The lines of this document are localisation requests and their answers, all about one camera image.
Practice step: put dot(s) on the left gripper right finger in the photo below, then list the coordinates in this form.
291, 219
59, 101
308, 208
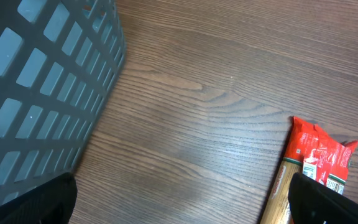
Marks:
310, 202

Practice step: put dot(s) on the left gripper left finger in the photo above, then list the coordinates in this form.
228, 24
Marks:
52, 202

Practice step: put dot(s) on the orange pasta packet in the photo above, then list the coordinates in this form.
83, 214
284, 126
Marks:
313, 152

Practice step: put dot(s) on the grey plastic shopping basket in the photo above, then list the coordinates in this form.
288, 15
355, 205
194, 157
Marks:
59, 61

